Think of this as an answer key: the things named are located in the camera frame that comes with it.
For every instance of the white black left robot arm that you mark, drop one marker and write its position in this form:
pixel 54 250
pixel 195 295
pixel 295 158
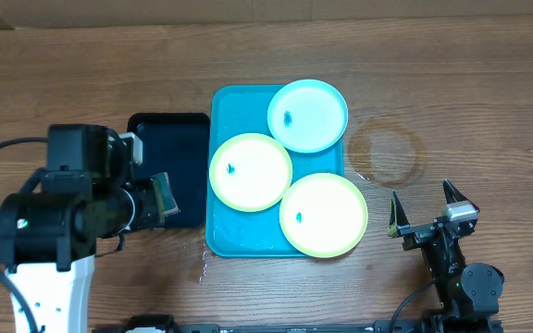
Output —
pixel 49 229

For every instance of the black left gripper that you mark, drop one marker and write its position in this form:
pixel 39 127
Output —
pixel 150 216

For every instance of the black plastic tray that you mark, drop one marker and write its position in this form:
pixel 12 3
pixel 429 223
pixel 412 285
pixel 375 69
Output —
pixel 177 144

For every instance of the light blue plate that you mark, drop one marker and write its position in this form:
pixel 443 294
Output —
pixel 307 116

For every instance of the green scrubbing sponge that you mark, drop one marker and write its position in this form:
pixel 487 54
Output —
pixel 166 201

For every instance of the yellow plate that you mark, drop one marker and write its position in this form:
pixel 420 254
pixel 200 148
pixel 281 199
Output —
pixel 250 172
pixel 323 215

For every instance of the blue plastic tray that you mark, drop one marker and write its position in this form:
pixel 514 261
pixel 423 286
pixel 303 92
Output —
pixel 238 109

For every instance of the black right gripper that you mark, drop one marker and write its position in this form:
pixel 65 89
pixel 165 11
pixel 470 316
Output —
pixel 418 234

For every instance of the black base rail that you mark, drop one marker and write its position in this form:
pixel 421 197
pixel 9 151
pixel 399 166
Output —
pixel 378 326

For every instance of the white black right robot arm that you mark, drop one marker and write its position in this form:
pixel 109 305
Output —
pixel 468 293

